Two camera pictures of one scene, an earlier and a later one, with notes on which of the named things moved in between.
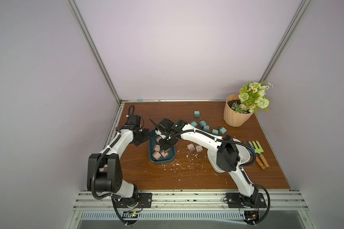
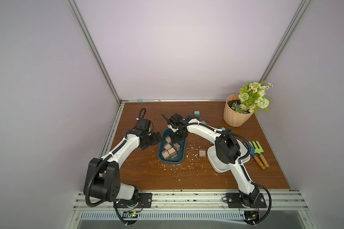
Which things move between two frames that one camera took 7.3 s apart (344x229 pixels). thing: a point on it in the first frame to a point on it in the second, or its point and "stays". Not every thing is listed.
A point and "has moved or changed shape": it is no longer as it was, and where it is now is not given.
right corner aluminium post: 291,28 stays
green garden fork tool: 259,150 stays
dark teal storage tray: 170,158 to 180,153
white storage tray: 242,150 stays
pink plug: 156,155 to 165,154
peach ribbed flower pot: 232,118 stays
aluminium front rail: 193,200 stays
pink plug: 164,154 to 177,146
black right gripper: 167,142 to 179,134
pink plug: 156,147 has moved or changed shape
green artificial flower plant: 252,98 stays
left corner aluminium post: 96,51 stays
